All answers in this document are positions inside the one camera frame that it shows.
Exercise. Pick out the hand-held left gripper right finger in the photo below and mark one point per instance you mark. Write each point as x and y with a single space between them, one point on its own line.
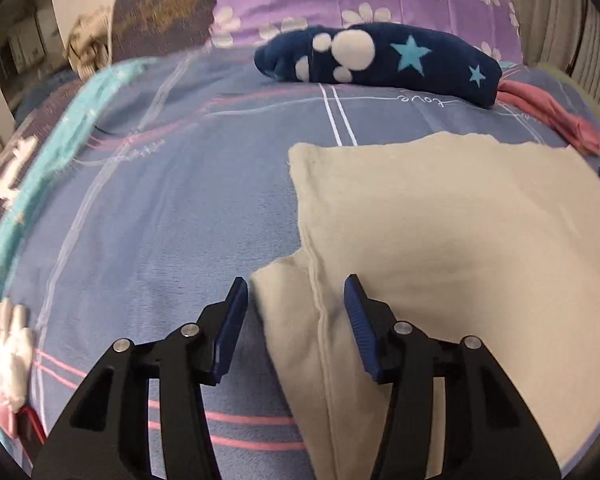
362 330

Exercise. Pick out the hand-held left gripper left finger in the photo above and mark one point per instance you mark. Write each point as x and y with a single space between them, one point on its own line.
230 330

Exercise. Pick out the cream white t-shirt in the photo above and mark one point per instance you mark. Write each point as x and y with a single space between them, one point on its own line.
455 220

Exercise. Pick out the pink folded clothes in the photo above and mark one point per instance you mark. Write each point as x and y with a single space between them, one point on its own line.
555 115

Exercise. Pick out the white pleated curtain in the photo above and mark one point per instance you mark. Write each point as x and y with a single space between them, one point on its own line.
595 50

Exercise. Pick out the white and pink plush toy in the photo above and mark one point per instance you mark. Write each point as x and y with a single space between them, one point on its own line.
10 360

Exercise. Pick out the navy star print fleece cloth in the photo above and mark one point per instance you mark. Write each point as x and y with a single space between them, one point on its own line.
380 60

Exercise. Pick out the teal deer print quilt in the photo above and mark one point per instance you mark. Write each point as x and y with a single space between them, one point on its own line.
65 130

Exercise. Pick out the beige knit cloth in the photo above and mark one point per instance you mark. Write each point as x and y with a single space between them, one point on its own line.
87 45

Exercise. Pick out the dark tree print pillow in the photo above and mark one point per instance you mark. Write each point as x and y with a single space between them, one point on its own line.
160 15

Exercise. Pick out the arched wall mirror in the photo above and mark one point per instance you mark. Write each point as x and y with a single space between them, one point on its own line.
20 35

